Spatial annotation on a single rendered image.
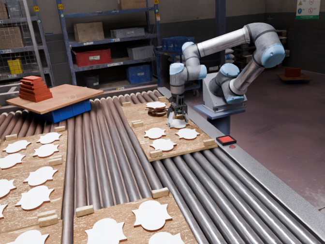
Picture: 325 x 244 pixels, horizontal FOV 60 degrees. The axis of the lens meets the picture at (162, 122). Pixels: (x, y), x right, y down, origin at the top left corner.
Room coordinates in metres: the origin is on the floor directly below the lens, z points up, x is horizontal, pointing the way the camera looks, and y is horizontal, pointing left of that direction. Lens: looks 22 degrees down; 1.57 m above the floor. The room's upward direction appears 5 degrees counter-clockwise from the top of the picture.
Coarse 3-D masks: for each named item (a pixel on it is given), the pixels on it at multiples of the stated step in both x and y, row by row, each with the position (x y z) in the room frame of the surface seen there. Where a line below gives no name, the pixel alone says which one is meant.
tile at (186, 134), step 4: (184, 128) 1.43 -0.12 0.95; (180, 132) 1.38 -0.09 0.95; (184, 132) 1.38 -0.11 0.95; (188, 132) 1.37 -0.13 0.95; (192, 132) 1.37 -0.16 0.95; (196, 132) 1.37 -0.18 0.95; (180, 136) 1.33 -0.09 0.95; (184, 136) 1.33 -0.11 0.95; (188, 136) 1.33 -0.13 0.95; (192, 136) 1.32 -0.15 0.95; (196, 136) 1.32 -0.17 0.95
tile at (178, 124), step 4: (176, 120) 1.56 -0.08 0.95; (180, 120) 1.56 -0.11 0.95; (184, 120) 1.55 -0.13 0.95; (172, 124) 1.50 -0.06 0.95; (176, 124) 1.50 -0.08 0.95; (180, 124) 1.49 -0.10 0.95; (184, 124) 1.49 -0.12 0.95; (188, 124) 1.49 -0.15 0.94; (172, 128) 1.47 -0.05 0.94; (176, 128) 1.45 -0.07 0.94; (180, 128) 1.45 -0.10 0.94
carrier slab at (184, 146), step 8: (136, 128) 1.51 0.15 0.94; (144, 128) 1.50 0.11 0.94; (160, 128) 1.49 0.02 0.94; (168, 128) 1.48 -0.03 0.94; (192, 128) 1.45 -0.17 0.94; (136, 136) 1.41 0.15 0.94; (168, 136) 1.37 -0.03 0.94; (176, 136) 1.36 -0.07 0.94; (200, 136) 1.34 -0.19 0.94; (144, 144) 1.30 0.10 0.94; (184, 144) 1.26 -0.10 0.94; (192, 144) 1.25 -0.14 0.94; (200, 144) 1.24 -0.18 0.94; (216, 144) 1.23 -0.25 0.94; (144, 152) 1.23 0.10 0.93; (168, 152) 1.19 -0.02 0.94; (176, 152) 1.18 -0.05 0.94; (184, 152) 1.19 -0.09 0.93; (152, 160) 1.15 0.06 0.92
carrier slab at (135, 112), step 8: (136, 104) 1.97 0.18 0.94; (144, 104) 1.95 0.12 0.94; (168, 104) 1.91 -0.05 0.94; (128, 112) 1.80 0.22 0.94; (136, 112) 1.79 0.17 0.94; (144, 112) 1.78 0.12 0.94; (128, 120) 1.66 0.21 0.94; (136, 120) 1.65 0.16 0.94; (144, 120) 1.64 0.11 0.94; (152, 120) 1.62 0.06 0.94; (160, 120) 1.61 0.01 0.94
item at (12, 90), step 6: (12, 84) 2.59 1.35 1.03; (18, 84) 2.58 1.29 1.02; (0, 90) 2.54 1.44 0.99; (6, 90) 2.55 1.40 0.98; (12, 90) 2.44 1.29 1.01; (18, 90) 2.58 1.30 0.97; (0, 96) 2.24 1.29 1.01; (6, 96) 2.25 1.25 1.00; (12, 96) 2.26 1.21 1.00; (18, 96) 2.27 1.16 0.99; (0, 102) 2.23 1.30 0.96
